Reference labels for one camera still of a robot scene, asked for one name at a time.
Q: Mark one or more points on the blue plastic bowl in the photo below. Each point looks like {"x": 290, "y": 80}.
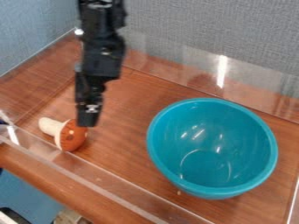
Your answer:
{"x": 213, "y": 147}

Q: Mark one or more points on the clear acrylic barrier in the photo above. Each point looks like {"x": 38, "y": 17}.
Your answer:
{"x": 41, "y": 79}
{"x": 258, "y": 87}
{"x": 86, "y": 187}

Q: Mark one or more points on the clear acrylic front barrier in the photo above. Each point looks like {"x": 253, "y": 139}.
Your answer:
{"x": 86, "y": 187}

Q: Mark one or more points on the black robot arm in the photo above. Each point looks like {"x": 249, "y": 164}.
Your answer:
{"x": 102, "y": 17}

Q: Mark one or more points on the clear acrylic left barrier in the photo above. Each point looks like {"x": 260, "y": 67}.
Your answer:
{"x": 41, "y": 79}

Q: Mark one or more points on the clear acrylic back barrier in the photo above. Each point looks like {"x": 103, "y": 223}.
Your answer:
{"x": 258, "y": 87}

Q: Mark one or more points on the brown toy mushroom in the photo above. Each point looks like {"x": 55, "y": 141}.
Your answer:
{"x": 69, "y": 134}

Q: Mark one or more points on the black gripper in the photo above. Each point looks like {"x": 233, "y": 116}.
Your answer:
{"x": 102, "y": 60}

